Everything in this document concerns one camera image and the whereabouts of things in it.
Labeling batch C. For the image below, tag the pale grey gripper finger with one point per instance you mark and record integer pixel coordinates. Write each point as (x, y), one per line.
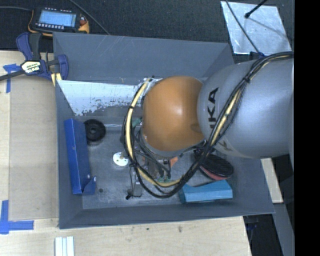
(139, 187)

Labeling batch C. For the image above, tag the black and red round disc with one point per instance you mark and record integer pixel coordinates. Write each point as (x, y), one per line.
(220, 167)

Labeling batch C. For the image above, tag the pale wood flat board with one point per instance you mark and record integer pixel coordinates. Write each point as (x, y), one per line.
(32, 150)

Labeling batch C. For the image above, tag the small white round disc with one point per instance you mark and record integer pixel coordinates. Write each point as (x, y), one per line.
(117, 161)

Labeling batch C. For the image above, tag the light blue flat block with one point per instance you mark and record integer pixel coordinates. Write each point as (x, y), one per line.
(207, 193)

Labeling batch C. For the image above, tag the dark blue long box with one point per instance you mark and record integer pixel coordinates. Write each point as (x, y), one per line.
(77, 155)

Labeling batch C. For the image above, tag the grey metal bin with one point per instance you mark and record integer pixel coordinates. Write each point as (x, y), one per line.
(110, 190)

